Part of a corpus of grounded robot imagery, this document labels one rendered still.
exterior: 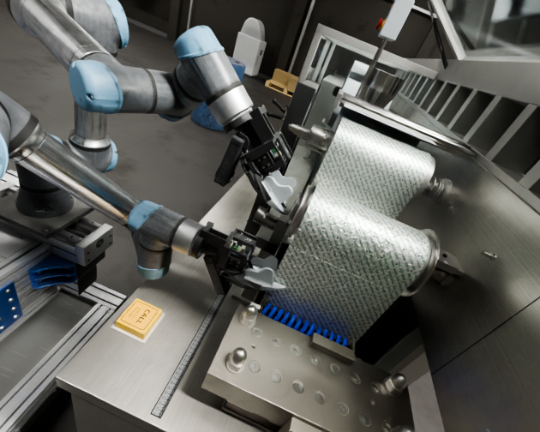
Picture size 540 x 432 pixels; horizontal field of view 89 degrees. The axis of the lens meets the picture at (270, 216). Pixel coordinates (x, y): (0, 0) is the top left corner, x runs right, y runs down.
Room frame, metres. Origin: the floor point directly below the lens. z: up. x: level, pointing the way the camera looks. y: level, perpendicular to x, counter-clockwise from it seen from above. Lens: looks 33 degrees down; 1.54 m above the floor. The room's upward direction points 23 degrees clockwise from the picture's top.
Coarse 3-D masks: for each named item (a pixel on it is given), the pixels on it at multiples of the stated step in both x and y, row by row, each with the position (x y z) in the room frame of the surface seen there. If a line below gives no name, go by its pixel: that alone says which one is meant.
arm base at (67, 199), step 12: (24, 192) 0.58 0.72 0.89; (36, 192) 0.59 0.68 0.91; (48, 192) 0.61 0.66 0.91; (60, 192) 0.64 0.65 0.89; (24, 204) 0.57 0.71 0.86; (36, 204) 0.58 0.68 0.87; (48, 204) 0.60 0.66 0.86; (60, 204) 0.63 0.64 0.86; (72, 204) 0.67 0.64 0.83; (36, 216) 0.57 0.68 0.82; (48, 216) 0.59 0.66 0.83
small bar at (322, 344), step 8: (312, 336) 0.38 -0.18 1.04; (320, 336) 0.39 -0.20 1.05; (312, 344) 0.37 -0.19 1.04; (320, 344) 0.37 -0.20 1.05; (328, 344) 0.38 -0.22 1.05; (336, 344) 0.39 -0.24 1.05; (328, 352) 0.37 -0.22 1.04; (336, 352) 0.37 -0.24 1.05; (344, 352) 0.37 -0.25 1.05; (352, 352) 0.38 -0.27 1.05; (344, 360) 0.36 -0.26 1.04; (352, 360) 0.36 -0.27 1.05
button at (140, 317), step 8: (136, 304) 0.37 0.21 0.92; (144, 304) 0.38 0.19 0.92; (128, 312) 0.35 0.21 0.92; (136, 312) 0.35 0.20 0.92; (144, 312) 0.36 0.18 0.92; (152, 312) 0.37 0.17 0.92; (160, 312) 0.38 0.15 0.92; (120, 320) 0.32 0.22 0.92; (128, 320) 0.33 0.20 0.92; (136, 320) 0.34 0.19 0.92; (144, 320) 0.34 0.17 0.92; (152, 320) 0.35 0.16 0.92; (120, 328) 0.32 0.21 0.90; (128, 328) 0.32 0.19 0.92; (136, 328) 0.32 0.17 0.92; (144, 328) 0.33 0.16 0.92; (136, 336) 0.31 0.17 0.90; (144, 336) 0.32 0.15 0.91
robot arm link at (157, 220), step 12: (144, 204) 0.45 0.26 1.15; (156, 204) 0.47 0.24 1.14; (132, 216) 0.42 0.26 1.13; (144, 216) 0.43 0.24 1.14; (156, 216) 0.43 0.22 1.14; (168, 216) 0.44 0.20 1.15; (180, 216) 0.46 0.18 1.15; (132, 228) 0.42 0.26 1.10; (144, 228) 0.41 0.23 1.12; (156, 228) 0.42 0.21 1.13; (168, 228) 0.42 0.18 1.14; (144, 240) 0.42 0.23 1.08; (156, 240) 0.42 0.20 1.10; (168, 240) 0.41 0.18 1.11
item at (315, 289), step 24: (288, 264) 0.43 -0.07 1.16; (312, 264) 0.43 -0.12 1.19; (288, 288) 0.43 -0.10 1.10; (312, 288) 0.43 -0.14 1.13; (336, 288) 0.43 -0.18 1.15; (360, 288) 0.43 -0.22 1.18; (384, 288) 0.43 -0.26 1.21; (312, 312) 0.43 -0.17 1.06; (336, 312) 0.43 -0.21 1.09; (360, 312) 0.43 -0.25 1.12; (336, 336) 0.43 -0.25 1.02; (360, 336) 0.42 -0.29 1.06
